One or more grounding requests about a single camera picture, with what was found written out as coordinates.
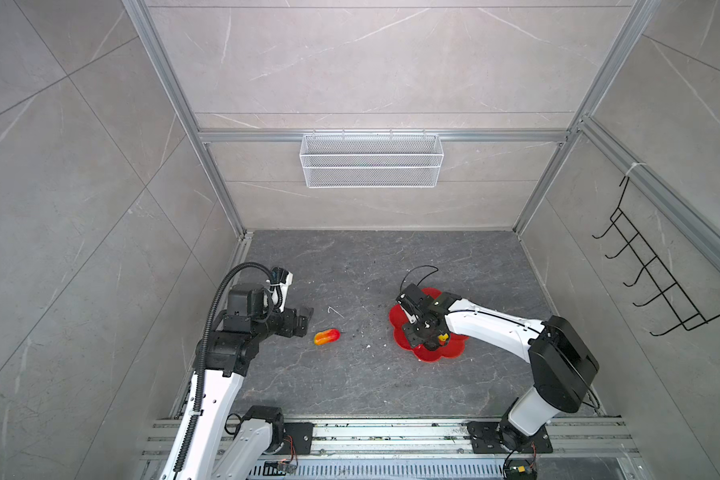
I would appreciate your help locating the white wire mesh basket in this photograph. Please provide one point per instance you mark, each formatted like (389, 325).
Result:
(371, 160)

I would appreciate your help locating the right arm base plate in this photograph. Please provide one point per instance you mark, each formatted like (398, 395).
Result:
(496, 437)

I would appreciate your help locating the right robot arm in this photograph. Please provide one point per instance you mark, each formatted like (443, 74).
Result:
(563, 367)

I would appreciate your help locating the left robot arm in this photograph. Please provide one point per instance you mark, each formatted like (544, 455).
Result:
(218, 378)

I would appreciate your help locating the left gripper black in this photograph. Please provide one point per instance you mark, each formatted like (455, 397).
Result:
(288, 328)

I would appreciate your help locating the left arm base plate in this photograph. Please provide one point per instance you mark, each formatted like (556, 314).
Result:
(291, 436)

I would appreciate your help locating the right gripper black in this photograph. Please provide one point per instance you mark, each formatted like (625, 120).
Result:
(413, 339)

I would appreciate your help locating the aluminium rail at front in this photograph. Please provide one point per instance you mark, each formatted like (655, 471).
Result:
(429, 448)

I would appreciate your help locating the black wire hook rack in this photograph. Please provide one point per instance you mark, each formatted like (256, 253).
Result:
(653, 270)

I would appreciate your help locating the red flower-shaped fruit bowl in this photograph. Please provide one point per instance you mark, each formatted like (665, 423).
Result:
(454, 348)

